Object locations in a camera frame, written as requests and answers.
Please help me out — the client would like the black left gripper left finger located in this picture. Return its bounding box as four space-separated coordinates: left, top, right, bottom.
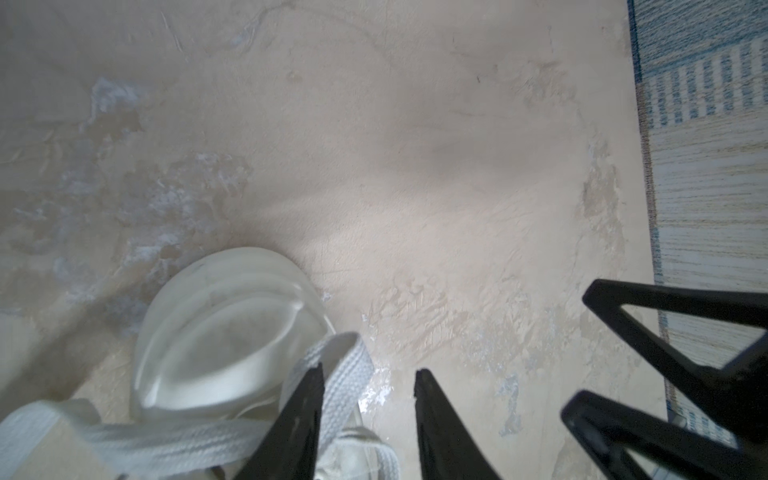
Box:
234 364 324 480

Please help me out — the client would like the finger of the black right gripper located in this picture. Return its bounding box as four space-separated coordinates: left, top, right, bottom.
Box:
561 390 767 479
583 279 767 444

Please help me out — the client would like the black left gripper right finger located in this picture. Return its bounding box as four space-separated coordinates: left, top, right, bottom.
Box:
414 369 499 479

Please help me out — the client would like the white sneaker shoe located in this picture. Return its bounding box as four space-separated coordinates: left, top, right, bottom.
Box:
131 247 400 479

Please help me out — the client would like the white shoelace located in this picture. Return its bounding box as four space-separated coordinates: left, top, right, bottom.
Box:
1 332 400 479

